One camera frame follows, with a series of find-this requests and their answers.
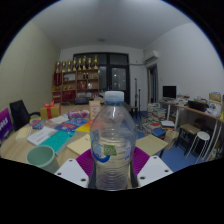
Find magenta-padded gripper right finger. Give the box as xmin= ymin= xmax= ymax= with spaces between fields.
xmin=129 ymin=146 xmax=174 ymax=188

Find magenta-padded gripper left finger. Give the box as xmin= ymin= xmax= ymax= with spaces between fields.
xmin=54 ymin=148 xmax=96 ymax=189

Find clear plastic water bottle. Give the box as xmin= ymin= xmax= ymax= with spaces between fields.
xmin=89 ymin=90 xmax=139 ymax=191

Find small light wooden table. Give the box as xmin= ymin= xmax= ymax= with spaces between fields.
xmin=134 ymin=133 xmax=169 ymax=157

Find pale yellow paper pad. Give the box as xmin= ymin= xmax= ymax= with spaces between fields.
xmin=66 ymin=133 xmax=93 ymax=157

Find teal book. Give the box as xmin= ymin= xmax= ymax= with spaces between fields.
xmin=39 ymin=130 xmax=76 ymax=154

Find pale green cup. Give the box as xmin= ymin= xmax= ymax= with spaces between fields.
xmin=26 ymin=144 xmax=61 ymax=174

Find orange yellow booklet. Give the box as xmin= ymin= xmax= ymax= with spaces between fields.
xmin=74 ymin=120 xmax=93 ymax=134

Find white booklet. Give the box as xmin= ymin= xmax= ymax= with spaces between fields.
xmin=26 ymin=125 xmax=58 ymax=147

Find stacks of books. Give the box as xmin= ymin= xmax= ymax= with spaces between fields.
xmin=141 ymin=102 xmax=176 ymax=138

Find black stool with wooden seat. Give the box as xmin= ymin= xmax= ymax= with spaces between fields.
xmin=175 ymin=123 xmax=201 ymax=154

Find pink box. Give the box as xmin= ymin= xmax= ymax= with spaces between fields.
xmin=67 ymin=109 xmax=90 ymax=120

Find blue red printed booklet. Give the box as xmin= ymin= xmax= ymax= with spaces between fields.
xmin=29 ymin=119 xmax=48 ymax=130

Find white round stool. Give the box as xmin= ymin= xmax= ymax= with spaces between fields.
xmin=185 ymin=130 xmax=211 ymax=160

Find small beige notepad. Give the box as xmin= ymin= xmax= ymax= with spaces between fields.
xmin=15 ymin=125 xmax=33 ymax=141

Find yellow gift box red ribbon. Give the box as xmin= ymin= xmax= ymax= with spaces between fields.
xmin=39 ymin=100 xmax=62 ymax=120

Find small standing card box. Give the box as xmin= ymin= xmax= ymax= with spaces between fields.
xmin=88 ymin=100 xmax=103 ymax=121

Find black office chair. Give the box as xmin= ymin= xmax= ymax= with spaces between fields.
xmin=9 ymin=99 xmax=41 ymax=132

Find black tripod stand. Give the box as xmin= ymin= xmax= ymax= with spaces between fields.
xmin=133 ymin=77 xmax=142 ymax=111

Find cluttered wooden side desk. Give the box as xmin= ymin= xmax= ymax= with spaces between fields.
xmin=173 ymin=92 xmax=224 ymax=161

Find black computer monitor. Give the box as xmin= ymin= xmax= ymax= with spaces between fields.
xmin=162 ymin=85 xmax=178 ymax=100

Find purple sign board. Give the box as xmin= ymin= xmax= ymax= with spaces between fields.
xmin=0 ymin=107 xmax=14 ymax=143

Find wooden shelf unit with trophies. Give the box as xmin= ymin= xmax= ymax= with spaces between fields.
xmin=51 ymin=55 xmax=100 ymax=104

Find black framed window door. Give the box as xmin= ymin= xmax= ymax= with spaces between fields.
xmin=72 ymin=52 xmax=131 ymax=104

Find white wall air conditioner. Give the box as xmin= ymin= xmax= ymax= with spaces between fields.
xmin=143 ymin=49 xmax=160 ymax=64

